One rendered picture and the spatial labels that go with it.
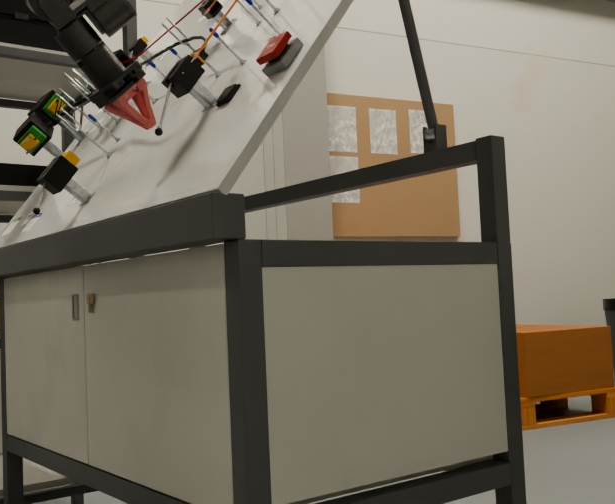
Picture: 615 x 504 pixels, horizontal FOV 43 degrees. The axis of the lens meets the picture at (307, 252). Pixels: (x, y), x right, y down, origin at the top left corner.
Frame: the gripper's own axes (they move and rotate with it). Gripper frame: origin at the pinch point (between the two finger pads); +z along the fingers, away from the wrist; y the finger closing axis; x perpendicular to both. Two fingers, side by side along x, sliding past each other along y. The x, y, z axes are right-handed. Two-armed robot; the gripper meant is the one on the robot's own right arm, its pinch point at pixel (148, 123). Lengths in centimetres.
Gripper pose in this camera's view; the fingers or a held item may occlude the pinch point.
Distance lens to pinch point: 135.7
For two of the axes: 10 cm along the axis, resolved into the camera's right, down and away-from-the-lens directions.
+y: -6.1, 0.8, 7.9
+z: 5.8, 7.3, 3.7
